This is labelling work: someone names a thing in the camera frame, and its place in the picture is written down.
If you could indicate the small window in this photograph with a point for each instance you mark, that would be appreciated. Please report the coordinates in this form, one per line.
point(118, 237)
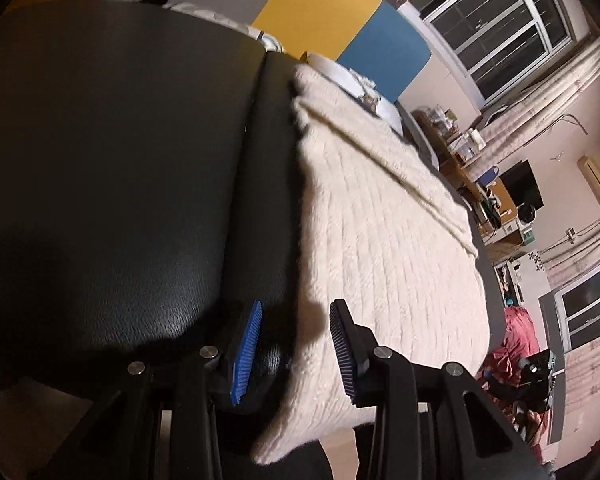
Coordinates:
point(590, 305)

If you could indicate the low white shelf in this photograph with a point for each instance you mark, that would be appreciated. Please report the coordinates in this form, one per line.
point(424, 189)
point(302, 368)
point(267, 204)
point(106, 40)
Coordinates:
point(512, 277)

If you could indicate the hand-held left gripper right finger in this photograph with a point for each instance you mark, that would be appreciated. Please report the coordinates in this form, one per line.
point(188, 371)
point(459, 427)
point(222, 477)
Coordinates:
point(341, 345)

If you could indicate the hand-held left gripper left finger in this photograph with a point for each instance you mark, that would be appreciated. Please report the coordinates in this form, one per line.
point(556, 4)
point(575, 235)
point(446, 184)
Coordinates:
point(247, 350)

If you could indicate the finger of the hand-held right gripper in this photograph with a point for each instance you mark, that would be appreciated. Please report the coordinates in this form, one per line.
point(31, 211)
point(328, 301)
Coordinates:
point(500, 381)

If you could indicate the wall air conditioner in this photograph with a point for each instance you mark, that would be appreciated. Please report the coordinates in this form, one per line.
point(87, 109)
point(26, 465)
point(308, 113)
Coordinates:
point(597, 180)

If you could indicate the grey yellow blue sofa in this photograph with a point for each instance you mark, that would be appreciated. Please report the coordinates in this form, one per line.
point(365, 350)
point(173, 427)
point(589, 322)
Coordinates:
point(320, 5)

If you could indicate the black flat screen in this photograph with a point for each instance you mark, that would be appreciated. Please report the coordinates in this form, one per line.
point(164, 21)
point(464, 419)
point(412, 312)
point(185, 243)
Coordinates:
point(522, 182)

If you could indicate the bent metal pipe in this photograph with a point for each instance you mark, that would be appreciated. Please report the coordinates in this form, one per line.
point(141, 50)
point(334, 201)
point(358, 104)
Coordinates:
point(572, 119)

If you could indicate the wooden desk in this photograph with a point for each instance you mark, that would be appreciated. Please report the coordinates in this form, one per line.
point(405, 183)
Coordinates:
point(460, 175)

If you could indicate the geometric patterned pillow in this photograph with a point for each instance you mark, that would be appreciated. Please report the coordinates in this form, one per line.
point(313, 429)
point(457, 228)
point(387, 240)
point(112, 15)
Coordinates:
point(205, 12)

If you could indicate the small white fan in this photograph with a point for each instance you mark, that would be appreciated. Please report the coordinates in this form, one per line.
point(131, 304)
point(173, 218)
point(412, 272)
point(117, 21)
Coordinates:
point(526, 212)

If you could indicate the blue folding chair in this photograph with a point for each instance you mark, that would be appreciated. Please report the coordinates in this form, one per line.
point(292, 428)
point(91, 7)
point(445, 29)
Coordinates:
point(490, 177)

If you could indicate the wooden chair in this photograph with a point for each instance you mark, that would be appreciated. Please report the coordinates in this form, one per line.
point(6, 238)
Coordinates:
point(502, 197)

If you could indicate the pink ruffled bedspread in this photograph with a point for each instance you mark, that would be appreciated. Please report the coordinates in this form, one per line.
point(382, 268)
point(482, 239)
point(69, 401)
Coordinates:
point(517, 330)

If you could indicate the large barred window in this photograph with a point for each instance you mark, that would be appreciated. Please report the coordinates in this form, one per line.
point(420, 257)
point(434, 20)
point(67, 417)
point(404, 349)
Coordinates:
point(490, 20)

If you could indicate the white deer print pillow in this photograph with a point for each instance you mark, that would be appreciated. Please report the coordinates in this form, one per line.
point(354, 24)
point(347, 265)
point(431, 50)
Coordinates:
point(335, 67)

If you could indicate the white knit sweater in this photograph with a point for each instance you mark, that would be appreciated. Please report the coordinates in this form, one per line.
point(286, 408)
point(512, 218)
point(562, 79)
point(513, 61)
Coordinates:
point(380, 235)

